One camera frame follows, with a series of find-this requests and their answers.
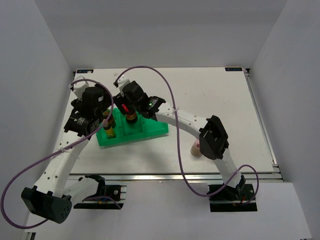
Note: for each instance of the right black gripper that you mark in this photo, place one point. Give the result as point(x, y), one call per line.
point(119, 100)

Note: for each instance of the blue table label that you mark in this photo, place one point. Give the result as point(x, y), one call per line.
point(84, 71)
point(233, 69)

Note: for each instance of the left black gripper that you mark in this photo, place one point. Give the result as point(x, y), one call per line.
point(106, 100)

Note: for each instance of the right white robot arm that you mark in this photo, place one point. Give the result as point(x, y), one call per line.
point(210, 132)

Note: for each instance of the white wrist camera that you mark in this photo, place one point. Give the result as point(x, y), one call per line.
point(78, 86)
point(121, 83)

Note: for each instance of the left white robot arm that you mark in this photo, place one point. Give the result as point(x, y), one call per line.
point(49, 197)

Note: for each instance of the right blue table label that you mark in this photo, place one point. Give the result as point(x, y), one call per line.
point(233, 69)

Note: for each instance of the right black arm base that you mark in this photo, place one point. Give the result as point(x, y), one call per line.
point(227, 202)

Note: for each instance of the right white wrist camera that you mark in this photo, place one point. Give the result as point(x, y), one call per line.
point(121, 83)

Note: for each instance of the yellow-cap brown sauce bottle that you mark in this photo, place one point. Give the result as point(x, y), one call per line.
point(111, 121)

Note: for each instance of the left blue table label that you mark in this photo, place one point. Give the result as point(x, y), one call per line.
point(84, 71)

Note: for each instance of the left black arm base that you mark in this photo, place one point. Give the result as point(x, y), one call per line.
point(106, 197)

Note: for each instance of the green three-compartment plastic tray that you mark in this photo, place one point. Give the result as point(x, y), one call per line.
point(131, 132)

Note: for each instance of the small yellow-label white-cap bottle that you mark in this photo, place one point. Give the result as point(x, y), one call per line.
point(109, 131)

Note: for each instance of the red-lid sauce jar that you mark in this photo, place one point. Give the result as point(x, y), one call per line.
point(130, 114)

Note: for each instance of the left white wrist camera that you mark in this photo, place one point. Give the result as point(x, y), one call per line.
point(78, 86)

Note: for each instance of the aluminium front rail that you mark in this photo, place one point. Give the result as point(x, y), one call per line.
point(264, 177)

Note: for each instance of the pink-cap spice shaker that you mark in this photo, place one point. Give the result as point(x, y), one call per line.
point(195, 149)

